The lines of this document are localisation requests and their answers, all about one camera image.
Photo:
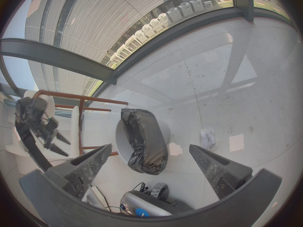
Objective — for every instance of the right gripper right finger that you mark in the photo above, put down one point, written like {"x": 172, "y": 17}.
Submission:
{"x": 215, "y": 169}

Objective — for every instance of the crumpled white printed wrapper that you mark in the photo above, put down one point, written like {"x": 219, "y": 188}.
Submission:
{"x": 208, "y": 138}

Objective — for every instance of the black plastic bag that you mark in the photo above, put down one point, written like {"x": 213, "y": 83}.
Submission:
{"x": 146, "y": 138}

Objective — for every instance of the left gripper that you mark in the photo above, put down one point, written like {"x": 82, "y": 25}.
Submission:
{"x": 48, "y": 131}

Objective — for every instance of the wooden chair cream cushions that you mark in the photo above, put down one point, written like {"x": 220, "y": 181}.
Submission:
{"x": 75, "y": 126}

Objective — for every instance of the pale grey trash bin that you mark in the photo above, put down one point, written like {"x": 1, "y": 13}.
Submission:
{"x": 120, "y": 141}

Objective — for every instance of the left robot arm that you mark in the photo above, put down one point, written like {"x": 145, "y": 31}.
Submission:
{"x": 28, "y": 107}

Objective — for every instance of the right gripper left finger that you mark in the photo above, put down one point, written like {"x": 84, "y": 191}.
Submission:
{"x": 92, "y": 164}

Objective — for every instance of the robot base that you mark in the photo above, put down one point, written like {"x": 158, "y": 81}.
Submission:
{"x": 142, "y": 202}

